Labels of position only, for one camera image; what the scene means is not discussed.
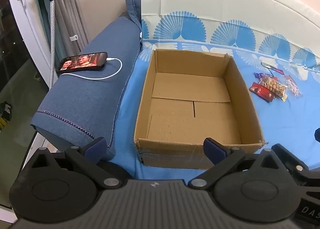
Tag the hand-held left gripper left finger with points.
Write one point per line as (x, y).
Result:
(96, 149)

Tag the red snack packet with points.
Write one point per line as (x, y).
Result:
(260, 91)

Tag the white window frame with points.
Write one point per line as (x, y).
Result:
(30, 23)

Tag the blue white printed sheet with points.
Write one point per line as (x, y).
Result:
(287, 124)

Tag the white curtain clip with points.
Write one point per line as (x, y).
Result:
(73, 38)

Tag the blue sofa armrest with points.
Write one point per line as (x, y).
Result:
(82, 104)

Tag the black yellow object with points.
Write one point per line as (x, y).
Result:
(5, 116)

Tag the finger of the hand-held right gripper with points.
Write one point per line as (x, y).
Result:
(295, 161)
(317, 135)

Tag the grey curtain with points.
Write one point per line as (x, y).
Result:
(67, 6)

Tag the purple snack bar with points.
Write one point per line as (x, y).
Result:
(257, 75)

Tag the brown cardboard box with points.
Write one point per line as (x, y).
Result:
(190, 88)

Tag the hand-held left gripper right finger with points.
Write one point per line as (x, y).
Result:
(214, 150)

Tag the dark red stick packet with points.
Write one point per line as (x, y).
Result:
(267, 64)

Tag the clear peanut bag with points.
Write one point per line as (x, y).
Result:
(272, 86)

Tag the clear candy bag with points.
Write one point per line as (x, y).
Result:
(293, 87)

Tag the teal curtain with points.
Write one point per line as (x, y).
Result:
(41, 11)

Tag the black smartphone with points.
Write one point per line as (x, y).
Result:
(80, 62)

